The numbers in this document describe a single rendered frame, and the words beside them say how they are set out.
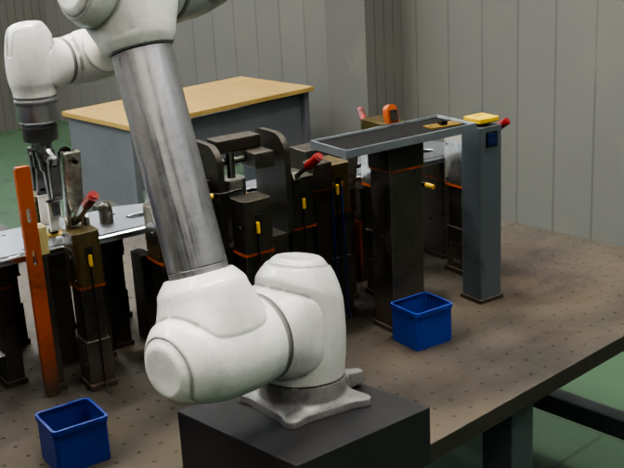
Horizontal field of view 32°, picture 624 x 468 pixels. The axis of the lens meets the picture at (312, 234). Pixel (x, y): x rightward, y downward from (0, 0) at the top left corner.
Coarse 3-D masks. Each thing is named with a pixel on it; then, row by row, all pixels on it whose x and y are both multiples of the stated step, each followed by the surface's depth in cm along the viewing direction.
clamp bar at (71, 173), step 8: (64, 152) 215; (72, 152) 216; (80, 152) 217; (64, 160) 215; (72, 160) 215; (80, 160) 217; (64, 168) 216; (72, 168) 217; (80, 168) 218; (64, 176) 217; (72, 176) 218; (80, 176) 219; (64, 184) 218; (72, 184) 218; (80, 184) 219; (64, 192) 219; (72, 192) 219; (80, 192) 220; (64, 200) 220; (72, 200) 220; (80, 200) 221; (64, 208) 221; (72, 208) 220; (80, 224) 223
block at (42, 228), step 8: (40, 224) 221; (40, 232) 219; (40, 240) 219; (48, 248) 221; (32, 256) 220; (48, 264) 222; (48, 272) 223; (48, 280) 223; (48, 288) 223; (48, 296) 224; (48, 304) 224; (56, 320) 226; (56, 328) 226; (56, 336) 227; (56, 344) 227; (56, 352) 228; (64, 384) 230
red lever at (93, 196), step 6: (90, 192) 211; (96, 192) 211; (84, 198) 213; (90, 198) 210; (96, 198) 211; (84, 204) 213; (90, 204) 212; (78, 210) 217; (84, 210) 216; (72, 216) 221; (78, 216) 219; (72, 222) 222; (78, 222) 222
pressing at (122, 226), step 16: (432, 144) 298; (432, 160) 281; (112, 208) 253; (128, 208) 252; (96, 224) 241; (112, 224) 241; (128, 224) 240; (144, 224) 240; (0, 240) 233; (16, 240) 233; (48, 240) 231; (112, 240) 233; (0, 256) 223; (16, 256) 222
